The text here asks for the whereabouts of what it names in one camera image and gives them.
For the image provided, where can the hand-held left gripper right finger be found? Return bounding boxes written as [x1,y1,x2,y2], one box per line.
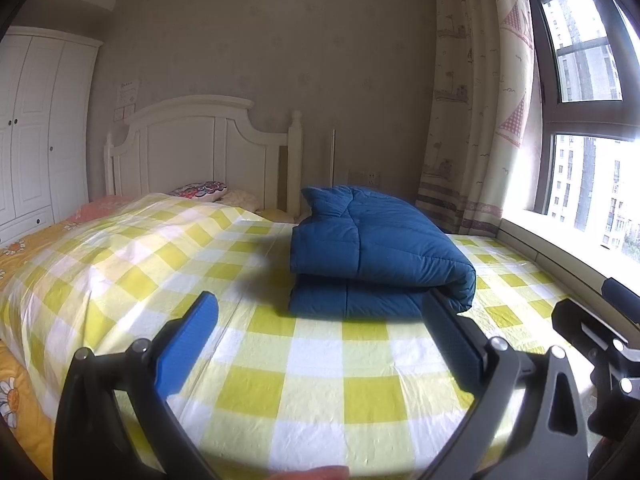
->
[417,290,588,480]

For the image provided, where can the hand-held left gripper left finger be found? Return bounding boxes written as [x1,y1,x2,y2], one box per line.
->
[52,290,221,480]

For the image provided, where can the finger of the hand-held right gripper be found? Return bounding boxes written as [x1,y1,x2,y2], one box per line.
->
[551,298,640,376]
[602,277,640,326]

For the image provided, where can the blue quilted jacket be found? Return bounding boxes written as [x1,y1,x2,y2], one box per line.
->
[288,186,477,320]

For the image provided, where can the person's left hand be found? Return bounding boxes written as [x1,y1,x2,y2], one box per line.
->
[265,466,351,480]

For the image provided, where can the cream windowsill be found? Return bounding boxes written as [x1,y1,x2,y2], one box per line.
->
[495,215,640,311]

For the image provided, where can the yellow checked bed sheet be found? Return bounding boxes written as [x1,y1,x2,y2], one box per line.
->
[0,192,601,476]

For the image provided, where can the patterned round cushion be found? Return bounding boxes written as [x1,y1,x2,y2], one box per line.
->
[169,180,230,203]

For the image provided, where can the cream pillow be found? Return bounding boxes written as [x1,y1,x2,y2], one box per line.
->
[222,189,263,211]

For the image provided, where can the pink pillow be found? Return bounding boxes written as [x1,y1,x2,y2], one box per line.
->
[65,195,133,221]

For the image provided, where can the orange floral bedding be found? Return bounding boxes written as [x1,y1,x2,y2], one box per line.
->
[0,212,83,480]

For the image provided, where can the dark framed window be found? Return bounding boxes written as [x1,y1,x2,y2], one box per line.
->
[520,0,640,253]

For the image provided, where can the white bed headboard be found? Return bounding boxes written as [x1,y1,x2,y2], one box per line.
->
[103,95,304,221]

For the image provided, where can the printed cream curtain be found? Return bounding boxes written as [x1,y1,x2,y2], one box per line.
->
[416,0,536,236]

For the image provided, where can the white wardrobe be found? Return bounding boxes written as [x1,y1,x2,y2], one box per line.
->
[0,26,103,246]

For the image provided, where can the white wall notice paper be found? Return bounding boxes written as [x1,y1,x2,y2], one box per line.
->
[118,78,140,107]

